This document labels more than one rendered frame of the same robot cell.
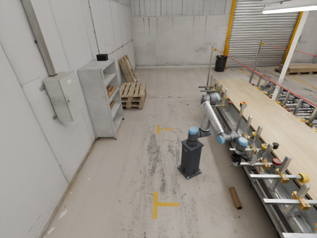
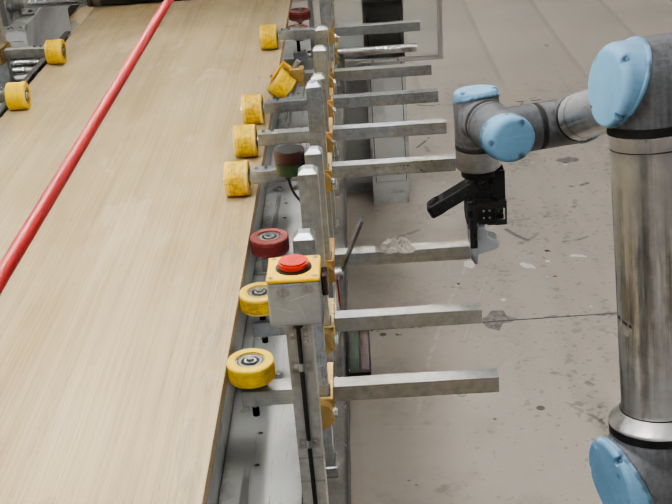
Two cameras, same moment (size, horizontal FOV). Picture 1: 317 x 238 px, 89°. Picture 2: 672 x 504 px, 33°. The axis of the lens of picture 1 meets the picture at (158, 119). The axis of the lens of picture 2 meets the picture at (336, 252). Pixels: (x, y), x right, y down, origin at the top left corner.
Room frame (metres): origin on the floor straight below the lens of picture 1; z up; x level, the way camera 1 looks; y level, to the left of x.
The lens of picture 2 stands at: (3.38, -1.18, 1.87)
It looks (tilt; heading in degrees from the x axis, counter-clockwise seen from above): 25 degrees down; 179
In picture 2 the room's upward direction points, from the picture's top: 4 degrees counter-clockwise
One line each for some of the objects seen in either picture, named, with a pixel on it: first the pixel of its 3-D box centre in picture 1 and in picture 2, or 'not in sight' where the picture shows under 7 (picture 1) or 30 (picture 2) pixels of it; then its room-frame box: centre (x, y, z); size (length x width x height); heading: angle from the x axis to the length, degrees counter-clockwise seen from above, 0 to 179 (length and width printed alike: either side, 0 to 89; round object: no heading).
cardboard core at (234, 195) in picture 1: (235, 197); not in sight; (1.39, -1.08, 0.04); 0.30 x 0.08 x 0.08; 177
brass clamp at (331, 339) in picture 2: (254, 149); (321, 326); (1.53, -1.19, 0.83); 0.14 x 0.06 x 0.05; 177
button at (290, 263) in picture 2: not in sight; (293, 265); (2.06, -1.22, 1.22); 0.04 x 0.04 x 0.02
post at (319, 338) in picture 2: (246, 131); (315, 363); (1.80, -1.20, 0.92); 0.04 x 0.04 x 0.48; 87
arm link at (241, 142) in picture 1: (241, 144); (477, 117); (1.28, -0.85, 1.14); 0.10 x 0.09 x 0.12; 13
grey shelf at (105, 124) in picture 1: (105, 99); not in sight; (3.31, 1.16, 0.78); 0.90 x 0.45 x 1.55; 178
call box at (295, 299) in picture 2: (243, 105); (296, 292); (2.06, -1.22, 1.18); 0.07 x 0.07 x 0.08; 87
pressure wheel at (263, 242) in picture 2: (275, 164); (271, 258); (1.25, -1.29, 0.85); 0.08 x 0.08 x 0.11
